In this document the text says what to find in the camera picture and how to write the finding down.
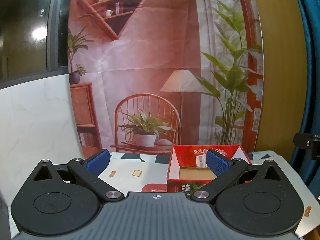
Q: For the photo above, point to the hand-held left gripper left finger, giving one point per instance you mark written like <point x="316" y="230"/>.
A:
<point x="98" y="162"/>

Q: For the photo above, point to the yellow wooden panel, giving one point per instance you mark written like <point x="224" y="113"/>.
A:
<point x="282" y="67"/>

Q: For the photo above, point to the printed tablecloth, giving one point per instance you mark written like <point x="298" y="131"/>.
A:
<point x="125" y="180"/>

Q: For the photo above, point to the red strawberry cardboard box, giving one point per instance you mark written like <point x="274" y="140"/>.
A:
<point x="185" y="152"/>

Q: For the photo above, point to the blue curtain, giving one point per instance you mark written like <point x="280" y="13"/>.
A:
<point x="312" y="55"/>

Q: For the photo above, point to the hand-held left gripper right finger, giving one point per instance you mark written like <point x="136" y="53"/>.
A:
<point x="218" y="163"/>

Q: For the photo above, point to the dark window with frame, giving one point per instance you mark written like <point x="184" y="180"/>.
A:
<point x="25" y="30"/>

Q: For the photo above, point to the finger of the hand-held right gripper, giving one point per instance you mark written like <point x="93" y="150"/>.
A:
<point x="308" y="142"/>

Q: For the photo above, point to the printed room backdrop cloth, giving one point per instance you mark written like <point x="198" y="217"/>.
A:
<point x="150" y="55"/>

